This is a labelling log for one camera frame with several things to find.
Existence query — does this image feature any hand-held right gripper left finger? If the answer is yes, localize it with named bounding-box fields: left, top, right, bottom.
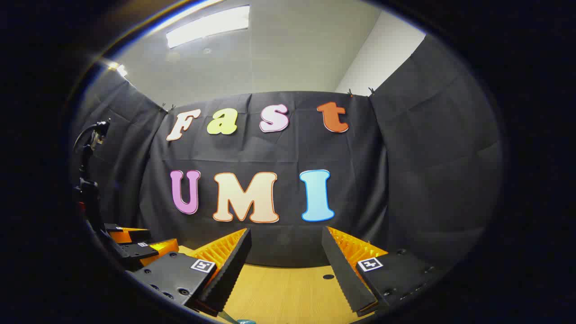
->
left=130, top=227, right=252, bottom=316

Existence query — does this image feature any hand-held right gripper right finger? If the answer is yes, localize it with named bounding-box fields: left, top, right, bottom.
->
left=321, top=226, right=441, bottom=317

